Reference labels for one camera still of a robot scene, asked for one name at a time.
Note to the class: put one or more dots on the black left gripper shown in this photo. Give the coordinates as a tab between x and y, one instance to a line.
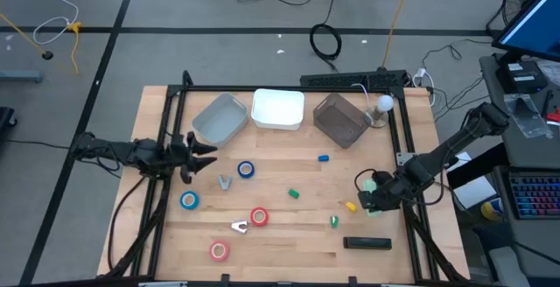
179	156

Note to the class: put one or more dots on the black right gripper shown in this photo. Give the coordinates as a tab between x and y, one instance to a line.
385	193

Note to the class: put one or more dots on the mint green stapler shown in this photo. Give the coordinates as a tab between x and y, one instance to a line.
371	185

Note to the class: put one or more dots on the grey-blue staple remover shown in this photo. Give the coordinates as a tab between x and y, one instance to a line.
225	185

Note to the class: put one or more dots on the yellow mini stapler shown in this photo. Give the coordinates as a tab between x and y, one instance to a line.
351	207

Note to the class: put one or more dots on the dark blue tape roll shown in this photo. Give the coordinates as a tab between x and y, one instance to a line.
239	170

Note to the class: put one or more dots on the light blue tape roll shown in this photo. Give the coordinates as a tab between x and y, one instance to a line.
182	200

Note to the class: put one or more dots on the long black stapler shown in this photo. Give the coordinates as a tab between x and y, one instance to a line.
367	243

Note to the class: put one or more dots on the green and white mini stapler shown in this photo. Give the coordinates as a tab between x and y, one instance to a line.
333	222

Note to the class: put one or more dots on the blue mini stapler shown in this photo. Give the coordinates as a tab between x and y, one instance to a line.
323	158

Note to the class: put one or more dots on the red tape roll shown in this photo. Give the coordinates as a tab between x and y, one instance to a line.
252	217

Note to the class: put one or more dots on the pink tape roll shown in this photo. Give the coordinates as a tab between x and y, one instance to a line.
212	251

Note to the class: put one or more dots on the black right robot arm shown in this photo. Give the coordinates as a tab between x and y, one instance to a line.
437	156

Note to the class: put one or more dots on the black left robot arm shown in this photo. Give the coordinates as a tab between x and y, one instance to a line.
114	151

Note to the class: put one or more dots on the lilac staple remover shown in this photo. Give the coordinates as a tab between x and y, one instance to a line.
235	226

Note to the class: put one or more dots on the silver mounting plate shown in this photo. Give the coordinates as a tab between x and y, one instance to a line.
402	160

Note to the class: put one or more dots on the grey plastic bin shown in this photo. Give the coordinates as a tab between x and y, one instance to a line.
219	121

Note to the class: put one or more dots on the brown translucent plastic bin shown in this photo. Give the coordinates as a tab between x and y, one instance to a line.
339	121

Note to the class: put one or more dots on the white plastic bin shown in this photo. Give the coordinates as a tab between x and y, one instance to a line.
277	107

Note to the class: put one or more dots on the white paper sheet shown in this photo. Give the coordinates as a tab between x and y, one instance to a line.
474	193

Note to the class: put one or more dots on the white bulb brass lamp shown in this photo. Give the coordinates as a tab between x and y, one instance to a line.
385	102

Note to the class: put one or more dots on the yellow and blue roll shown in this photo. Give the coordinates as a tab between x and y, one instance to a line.
490	210

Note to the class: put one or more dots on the tall black perforated box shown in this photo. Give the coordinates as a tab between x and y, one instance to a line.
387	79

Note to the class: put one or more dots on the white power adapter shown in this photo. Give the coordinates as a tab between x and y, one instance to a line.
420	75

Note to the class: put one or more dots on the long black perforated box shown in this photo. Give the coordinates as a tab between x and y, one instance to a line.
332	80

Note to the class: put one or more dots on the grey chair seat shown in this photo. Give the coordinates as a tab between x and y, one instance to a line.
507	269

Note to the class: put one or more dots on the backlit rainbow keyboard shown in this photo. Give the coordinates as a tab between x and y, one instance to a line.
536	195

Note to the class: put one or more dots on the grey desk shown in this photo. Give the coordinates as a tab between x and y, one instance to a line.
538	151

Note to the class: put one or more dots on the clear plastic bag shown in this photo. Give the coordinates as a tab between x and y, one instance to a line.
525	116

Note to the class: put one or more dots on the black mini computer box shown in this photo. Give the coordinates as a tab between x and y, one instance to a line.
520	77

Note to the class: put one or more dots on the red tool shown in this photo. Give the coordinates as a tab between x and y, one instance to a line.
555	115

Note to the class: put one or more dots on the grey metal cart base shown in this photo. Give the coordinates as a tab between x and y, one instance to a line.
19	76

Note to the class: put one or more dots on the black computer monitor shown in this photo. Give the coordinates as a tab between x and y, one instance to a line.
538	29

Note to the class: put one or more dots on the black aluminium table frame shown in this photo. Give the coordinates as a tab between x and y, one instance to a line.
201	88

